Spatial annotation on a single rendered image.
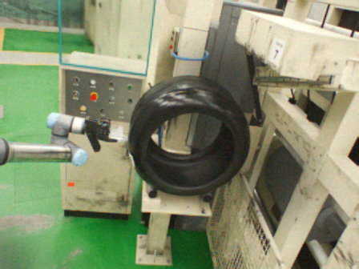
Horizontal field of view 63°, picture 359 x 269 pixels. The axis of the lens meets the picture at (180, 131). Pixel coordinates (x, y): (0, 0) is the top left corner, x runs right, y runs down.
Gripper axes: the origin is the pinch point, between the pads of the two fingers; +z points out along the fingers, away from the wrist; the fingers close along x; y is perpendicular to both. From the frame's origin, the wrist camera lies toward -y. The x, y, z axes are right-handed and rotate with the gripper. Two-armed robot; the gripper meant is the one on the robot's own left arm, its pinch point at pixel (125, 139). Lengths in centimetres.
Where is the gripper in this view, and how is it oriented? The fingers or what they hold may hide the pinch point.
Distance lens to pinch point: 141.6
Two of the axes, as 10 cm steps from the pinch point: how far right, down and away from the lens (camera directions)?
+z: 9.6, 2.1, 2.0
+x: -0.8, -4.7, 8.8
